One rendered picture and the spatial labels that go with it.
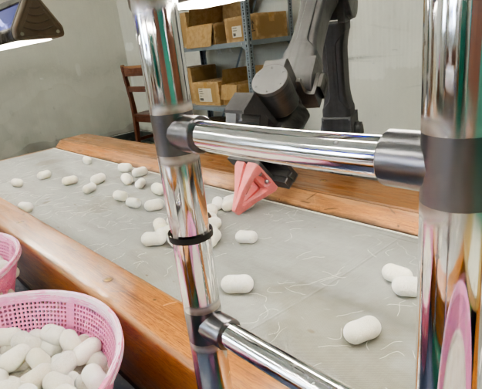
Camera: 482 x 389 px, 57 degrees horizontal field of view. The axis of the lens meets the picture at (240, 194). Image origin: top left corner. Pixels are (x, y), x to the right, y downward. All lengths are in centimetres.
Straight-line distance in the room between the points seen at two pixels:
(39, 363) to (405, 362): 33
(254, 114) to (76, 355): 40
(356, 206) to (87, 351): 41
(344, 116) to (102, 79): 453
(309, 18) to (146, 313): 59
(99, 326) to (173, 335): 10
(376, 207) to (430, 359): 50
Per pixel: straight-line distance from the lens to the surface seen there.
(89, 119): 532
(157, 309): 46
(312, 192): 72
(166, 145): 24
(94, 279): 54
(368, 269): 54
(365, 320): 42
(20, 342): 52
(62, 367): 46
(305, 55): 80
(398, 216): 64
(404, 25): 281
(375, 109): 296
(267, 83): 68
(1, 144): 509
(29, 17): 84
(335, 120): 101
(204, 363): 30
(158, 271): 58
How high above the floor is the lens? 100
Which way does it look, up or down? 19 degrees down
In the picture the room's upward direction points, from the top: 7 degrees counter-clockwise
